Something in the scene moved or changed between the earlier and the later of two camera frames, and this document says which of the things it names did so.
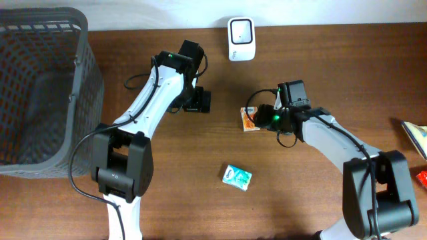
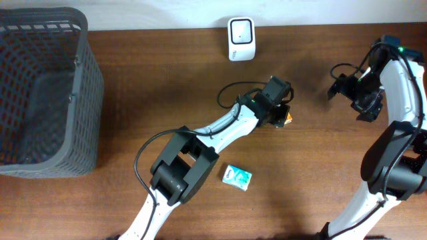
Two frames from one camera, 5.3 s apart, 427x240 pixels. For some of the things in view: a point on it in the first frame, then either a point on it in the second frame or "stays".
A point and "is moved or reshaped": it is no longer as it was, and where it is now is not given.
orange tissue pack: (248, 119) is moved or reshaped
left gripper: (199, 101) -> (281, 117)
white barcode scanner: (241, 39) stays
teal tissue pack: (237, 177) stays
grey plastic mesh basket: (51, 90) stays
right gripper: (263, 117) -> (369, 111)
